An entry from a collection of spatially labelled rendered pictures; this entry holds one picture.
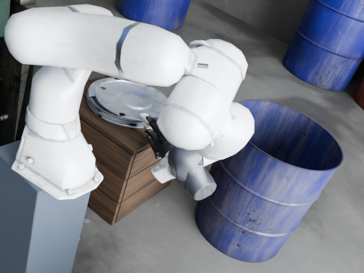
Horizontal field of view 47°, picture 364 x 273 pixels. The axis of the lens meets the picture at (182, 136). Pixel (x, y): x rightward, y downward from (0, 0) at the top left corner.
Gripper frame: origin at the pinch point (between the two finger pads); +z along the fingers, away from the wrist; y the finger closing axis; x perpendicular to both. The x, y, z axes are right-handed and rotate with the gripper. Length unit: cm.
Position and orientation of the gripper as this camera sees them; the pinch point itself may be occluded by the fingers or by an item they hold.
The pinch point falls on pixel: (146, 121)
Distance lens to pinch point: 142.7
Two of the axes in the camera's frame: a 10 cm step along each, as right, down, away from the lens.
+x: -8.3, 0.5, -5.5
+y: 2.7, -8.4, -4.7
